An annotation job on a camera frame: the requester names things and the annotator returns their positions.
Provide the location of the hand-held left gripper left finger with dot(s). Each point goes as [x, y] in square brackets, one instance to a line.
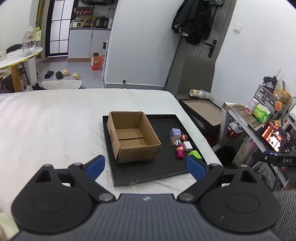
[96, 165]

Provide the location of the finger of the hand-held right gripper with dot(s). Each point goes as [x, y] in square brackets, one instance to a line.
[261, 156]

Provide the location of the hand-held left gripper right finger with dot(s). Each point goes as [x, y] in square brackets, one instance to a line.
[195, 165]

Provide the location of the green toy box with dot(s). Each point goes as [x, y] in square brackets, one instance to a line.
[195, 154]

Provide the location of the pink pig toy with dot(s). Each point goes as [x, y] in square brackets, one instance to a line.
[180, 151]

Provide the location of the white charger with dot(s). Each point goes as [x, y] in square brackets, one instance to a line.
[188, 146]

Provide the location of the black tray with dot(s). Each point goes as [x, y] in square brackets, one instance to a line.
[166, 166]

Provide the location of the small doll figure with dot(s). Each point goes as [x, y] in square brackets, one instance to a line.
[183, 138]

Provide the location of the brown cardboard box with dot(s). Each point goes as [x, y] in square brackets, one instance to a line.
[138, 148]

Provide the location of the tablet screen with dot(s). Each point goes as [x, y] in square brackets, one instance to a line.
[274, 138]

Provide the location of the metal shelf rack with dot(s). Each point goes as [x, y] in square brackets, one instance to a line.
[245, 127]

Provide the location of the black bin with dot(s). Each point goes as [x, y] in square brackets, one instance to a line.
[227, 156]

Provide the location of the green tissue pack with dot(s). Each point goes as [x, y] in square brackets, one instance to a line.
[261, 113]

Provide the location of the patterned mat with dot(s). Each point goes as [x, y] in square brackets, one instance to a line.
[242, 113]

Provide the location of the pink bottle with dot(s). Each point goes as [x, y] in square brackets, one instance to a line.
[251, 106]

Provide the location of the brown side tray table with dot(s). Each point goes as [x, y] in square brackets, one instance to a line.
[203, 111]

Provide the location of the striped grey clothing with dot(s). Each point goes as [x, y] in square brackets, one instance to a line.
[286, 215]

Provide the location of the grey drawer organizer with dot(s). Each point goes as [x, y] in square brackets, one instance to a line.
[266, 96]

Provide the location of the wicker basket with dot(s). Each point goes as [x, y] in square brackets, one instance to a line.
[282, 93]

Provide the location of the paper cup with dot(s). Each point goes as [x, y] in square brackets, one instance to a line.
[196, 93]

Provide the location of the white floor mat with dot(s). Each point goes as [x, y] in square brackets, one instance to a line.
[62, 84]

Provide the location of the yellow slipper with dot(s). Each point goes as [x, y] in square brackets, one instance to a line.
[65, 72]
[75, 76]

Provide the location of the grey upholstered chair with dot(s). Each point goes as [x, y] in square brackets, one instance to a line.
[196, 71]

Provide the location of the black slipper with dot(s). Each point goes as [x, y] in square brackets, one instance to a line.
[49, 74]
[59, 75]

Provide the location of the orange carton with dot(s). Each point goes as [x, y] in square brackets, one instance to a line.
[96, 62]

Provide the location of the spray bottle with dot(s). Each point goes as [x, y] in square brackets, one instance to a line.
[104, 49]

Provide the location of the black door lock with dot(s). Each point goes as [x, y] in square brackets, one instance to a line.
[211, 47]

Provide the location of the dark wooden chair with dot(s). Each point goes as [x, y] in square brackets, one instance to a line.
[22, 71]

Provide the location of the grey kitchen cabinet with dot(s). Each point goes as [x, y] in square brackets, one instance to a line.
[81, 44]

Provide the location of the round table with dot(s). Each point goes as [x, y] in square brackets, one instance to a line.
[20, 58]

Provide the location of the glass jar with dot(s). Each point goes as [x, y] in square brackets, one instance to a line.
[29, 41]

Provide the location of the black rice cooker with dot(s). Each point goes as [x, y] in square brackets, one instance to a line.
[101, 22]

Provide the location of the black hanging jackets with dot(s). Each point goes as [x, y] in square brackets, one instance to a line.
[194, 20]

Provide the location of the black framed glass door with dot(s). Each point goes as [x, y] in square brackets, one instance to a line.
[49, 27]

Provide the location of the white light switch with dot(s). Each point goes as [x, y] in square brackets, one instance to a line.
[238, 28]

